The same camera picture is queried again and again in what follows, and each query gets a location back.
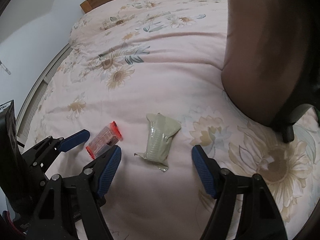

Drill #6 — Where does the small orange-ended clear packet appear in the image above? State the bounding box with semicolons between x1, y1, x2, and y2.
86;121;123;160

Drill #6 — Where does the white radiator cover panel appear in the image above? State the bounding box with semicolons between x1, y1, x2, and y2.
16;44;72;144

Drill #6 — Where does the pale green pastry packet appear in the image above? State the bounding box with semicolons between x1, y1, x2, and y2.
134;113;181;172

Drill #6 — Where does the brown black electric kettle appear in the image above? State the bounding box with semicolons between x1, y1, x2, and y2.
221;0;319;143

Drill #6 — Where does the floral pink bed quilt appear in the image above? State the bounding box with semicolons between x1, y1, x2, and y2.
25;0;319;239

